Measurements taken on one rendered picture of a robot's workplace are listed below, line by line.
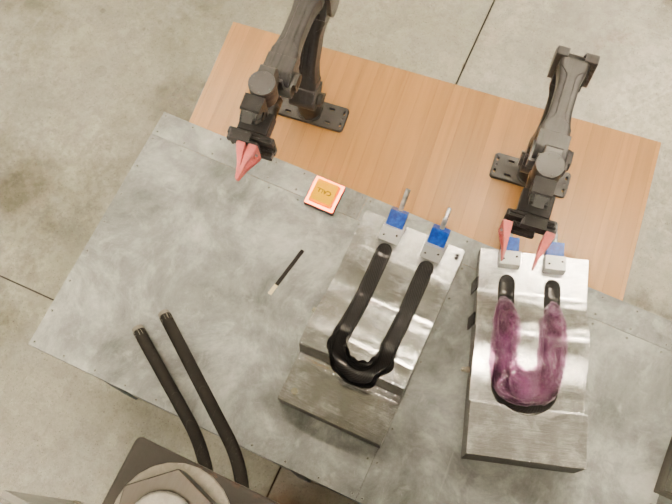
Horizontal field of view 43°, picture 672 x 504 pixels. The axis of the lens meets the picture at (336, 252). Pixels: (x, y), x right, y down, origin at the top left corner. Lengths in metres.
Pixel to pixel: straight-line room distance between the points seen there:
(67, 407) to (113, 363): 0.89
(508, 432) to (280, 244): 0.72
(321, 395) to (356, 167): 0.61
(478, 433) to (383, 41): 1.84
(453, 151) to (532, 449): 0.79
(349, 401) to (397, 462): 0.18
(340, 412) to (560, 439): 0.49
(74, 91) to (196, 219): 1.33
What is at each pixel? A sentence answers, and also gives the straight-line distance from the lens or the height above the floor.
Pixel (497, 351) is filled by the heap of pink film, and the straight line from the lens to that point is 1.98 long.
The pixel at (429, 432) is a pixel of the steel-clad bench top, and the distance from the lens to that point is 2.04.
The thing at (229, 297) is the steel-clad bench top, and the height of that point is 0.80.
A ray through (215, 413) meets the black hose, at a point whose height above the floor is 0.90.
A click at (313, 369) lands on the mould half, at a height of 0.86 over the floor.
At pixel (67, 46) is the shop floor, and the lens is 3.54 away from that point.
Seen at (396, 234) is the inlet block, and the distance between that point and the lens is 2.02.
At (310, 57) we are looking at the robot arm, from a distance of 2.10.
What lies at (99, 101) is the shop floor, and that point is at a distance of 3.38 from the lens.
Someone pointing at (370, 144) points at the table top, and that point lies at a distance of 2.25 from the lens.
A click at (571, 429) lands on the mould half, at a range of 1.98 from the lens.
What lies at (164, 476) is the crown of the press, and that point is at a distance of 0.80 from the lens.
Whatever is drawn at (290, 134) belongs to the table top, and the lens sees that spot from 2.28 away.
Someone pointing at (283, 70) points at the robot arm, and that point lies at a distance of 1.87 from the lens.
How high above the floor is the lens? 2.82
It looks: 71 degrees down
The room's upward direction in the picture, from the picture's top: 5 degrees counter-clockwise
